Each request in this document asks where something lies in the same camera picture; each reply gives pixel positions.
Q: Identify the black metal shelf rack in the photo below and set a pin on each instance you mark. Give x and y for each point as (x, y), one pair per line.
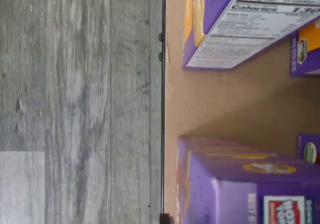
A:
(163, 109)

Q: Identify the purple Annie's box brown patch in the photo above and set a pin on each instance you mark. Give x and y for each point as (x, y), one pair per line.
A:
(237, 184)

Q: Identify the brown shelf board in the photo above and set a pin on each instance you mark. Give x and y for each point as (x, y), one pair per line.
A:
(225, 101)

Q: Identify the purple Annie's snack box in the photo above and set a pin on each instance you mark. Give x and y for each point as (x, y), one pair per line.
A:
(309, 147)
(306, 56)

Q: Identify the purple Annie's box orange patch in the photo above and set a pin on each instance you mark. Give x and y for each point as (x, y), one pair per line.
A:
(225, 34)

